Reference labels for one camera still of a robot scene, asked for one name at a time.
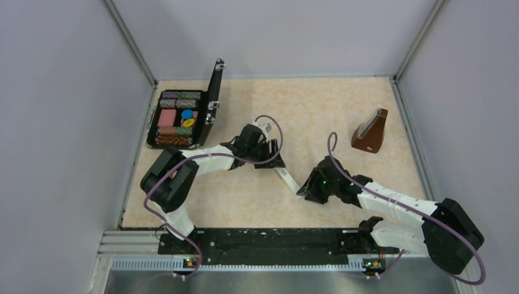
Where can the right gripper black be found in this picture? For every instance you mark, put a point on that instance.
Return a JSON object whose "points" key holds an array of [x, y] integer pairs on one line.
{"points": [[310, 189]]}

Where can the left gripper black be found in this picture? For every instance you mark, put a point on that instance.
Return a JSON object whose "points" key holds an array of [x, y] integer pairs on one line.
{"points": [[274, 148]]}

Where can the white black remote control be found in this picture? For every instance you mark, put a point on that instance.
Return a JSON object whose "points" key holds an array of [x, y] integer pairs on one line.
{"points": [[288, 180]]}

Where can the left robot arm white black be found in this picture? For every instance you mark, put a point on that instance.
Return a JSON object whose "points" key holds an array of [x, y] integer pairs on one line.
{"points": [[171, 176]]}

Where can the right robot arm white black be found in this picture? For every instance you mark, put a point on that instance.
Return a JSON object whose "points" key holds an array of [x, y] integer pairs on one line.
{"points": [[441, 231]]}

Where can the brown wooden metronome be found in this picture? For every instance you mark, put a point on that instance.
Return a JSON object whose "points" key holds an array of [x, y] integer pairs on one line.
{"points": [[369, 135]]}

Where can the black poker chip case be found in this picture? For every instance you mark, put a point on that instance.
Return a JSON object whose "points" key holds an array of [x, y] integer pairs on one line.
{"points": [[183, 118]]}

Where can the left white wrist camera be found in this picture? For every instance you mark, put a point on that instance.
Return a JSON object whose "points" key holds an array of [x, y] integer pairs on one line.
{"points": [[265, 129]]}

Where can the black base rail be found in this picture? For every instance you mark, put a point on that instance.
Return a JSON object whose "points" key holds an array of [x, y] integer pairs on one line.
{"points": [[276, 249]]}

